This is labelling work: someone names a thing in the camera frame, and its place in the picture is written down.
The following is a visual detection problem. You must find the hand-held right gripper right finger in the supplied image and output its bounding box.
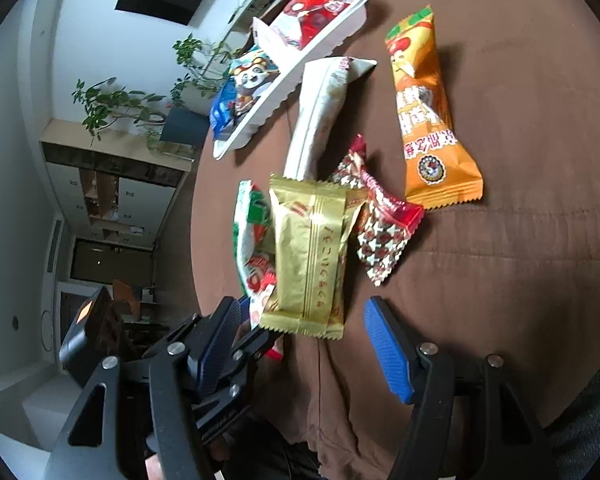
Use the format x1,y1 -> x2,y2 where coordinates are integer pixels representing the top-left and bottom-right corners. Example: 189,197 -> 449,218
364,297 -> 553,480

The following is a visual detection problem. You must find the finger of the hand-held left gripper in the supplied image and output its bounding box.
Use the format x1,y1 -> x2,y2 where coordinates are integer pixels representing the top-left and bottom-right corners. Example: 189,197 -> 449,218
195,327 -> 286,442
142,314 -> 216,358

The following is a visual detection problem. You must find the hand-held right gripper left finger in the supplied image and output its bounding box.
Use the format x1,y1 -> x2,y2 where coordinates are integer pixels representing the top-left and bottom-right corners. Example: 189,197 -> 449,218
42,296 -> 243,480

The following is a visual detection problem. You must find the red patterned candy packet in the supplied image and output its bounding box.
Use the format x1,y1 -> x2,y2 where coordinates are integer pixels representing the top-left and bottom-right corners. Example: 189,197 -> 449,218
327,134 -> 426,287

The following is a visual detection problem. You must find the green red white snack packet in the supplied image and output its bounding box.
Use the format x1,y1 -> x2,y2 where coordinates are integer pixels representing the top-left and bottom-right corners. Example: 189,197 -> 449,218
232,180 -> 286,361

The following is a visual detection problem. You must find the gold snack packet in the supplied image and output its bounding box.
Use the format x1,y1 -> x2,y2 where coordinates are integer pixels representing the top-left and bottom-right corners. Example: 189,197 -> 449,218
257,172 -> 368,341

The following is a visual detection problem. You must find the blue cookie packet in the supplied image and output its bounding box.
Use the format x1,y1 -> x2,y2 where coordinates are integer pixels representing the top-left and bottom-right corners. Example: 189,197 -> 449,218
209,80 -> 238,136

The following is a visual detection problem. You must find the orange snack packet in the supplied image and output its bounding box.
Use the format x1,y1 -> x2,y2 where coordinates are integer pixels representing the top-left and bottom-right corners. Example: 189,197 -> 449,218
385,4 -> 483,211

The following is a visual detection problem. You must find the white plastic tray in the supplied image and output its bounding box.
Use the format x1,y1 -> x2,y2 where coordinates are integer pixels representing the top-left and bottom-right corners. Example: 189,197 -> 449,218
211,0 -> 372,161

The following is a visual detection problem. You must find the cream long snack packet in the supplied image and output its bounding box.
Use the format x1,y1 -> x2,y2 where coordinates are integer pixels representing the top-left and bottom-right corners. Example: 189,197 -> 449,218
283,56 -> 378,183

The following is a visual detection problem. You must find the teal panda snack packet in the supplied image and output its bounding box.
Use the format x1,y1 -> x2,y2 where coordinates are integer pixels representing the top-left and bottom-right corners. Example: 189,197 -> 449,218
227,45 -> 281,113

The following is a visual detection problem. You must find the red chocolate ball bag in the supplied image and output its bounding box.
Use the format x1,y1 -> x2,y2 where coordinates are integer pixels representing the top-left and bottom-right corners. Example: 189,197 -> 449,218
270,0 -> 366,53

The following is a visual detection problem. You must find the leafy tree in blue planter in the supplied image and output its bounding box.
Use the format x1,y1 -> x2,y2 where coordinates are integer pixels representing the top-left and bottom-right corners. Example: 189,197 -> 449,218
71,77 -> 208,153

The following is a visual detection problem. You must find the trailing vine plant on stand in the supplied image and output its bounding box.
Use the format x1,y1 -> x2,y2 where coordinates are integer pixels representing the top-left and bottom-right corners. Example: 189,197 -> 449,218
172,34 -> 246,86

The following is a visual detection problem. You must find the built-in wall cabinet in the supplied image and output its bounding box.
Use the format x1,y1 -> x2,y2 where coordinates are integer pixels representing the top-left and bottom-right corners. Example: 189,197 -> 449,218
40,119 -> 196,251

